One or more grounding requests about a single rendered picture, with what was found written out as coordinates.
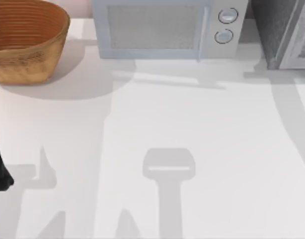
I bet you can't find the pale blue microwave door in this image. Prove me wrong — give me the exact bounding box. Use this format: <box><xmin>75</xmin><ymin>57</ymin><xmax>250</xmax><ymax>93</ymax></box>
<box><xmin>92</xmin><ymin>0</ymin><xmax>209</xmax><ymax>60</ymax></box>

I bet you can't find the pale microwave oven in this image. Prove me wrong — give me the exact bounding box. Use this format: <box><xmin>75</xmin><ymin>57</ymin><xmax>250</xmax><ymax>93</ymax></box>
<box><xmin>92</xmin><ymin>0</ymin><xmax>249</xmax><ymax>62</ymax></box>

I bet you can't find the microwave door handle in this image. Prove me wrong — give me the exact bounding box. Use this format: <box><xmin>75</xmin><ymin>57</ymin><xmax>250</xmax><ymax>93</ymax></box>
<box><xmin>197</xmin><ymin>6</ymin><xmax>208</xmax><ymax>62</ymax></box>

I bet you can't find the brown woven basket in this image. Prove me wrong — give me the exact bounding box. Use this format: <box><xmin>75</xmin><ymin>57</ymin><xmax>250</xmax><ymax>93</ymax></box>
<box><xmin>0</xmin><ymin>0</ymin><xmax>71</xmax><ymax>85</ymax></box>

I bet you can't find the round microwave knob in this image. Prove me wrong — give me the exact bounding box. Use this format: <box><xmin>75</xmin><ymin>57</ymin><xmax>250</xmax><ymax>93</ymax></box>
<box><xmin>218</xmin><ymin>7</ymin><xmax>239</xmax><ymax>24</ymax></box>
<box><xmin>214</xmin><ymin>28</ymin><xmax>234</xmax><ymax>45</ymax></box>

